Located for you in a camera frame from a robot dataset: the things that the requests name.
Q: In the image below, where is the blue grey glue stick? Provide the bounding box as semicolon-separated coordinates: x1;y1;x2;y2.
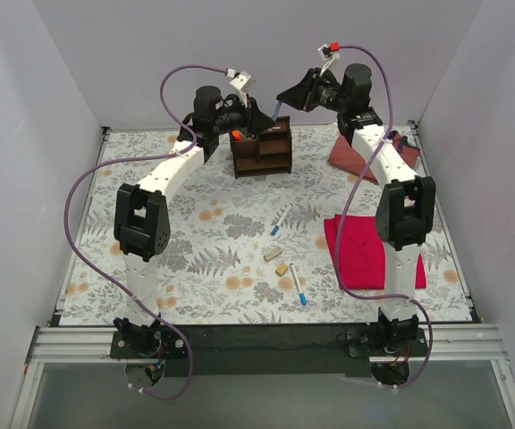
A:
272;100;283;122

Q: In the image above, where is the blue capped white pen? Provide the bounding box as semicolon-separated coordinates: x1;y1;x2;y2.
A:
270;203;293;237

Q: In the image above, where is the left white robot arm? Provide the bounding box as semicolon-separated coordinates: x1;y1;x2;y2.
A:
114;86;274;358

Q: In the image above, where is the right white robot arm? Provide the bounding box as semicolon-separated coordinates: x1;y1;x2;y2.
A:
276;63;435;356

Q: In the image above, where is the brown wooden desk organizer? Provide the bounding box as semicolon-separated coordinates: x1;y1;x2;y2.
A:
229;116;292;179

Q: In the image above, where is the terracotta folded shirt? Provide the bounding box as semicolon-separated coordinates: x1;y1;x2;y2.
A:
328;125;426;189

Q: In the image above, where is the beige eraser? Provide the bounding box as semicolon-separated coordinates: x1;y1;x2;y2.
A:
264;247;283;262

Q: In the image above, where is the tan small eraser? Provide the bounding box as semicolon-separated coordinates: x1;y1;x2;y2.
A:
275;264;289;276

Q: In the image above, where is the blue tipped white pen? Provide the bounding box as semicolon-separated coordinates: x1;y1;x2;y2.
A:
289;263;307;307

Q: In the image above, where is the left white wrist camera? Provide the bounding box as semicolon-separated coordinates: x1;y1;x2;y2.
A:
225;68;252;105

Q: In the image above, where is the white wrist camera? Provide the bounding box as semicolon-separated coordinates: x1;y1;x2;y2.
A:
225;68;252;105
317;42;341;76

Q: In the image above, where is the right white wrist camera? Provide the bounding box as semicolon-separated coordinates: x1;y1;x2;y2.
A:
317;42;341;76

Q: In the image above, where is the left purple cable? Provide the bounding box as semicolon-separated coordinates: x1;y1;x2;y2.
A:
63;65;236;402

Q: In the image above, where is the purple cable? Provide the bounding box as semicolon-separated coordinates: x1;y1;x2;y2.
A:
332;43;433;390
63;65;236;402

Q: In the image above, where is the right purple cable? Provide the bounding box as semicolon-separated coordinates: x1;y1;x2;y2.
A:
332;43;433;390

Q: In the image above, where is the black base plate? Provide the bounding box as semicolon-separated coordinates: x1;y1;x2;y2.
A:
109;323;426;377

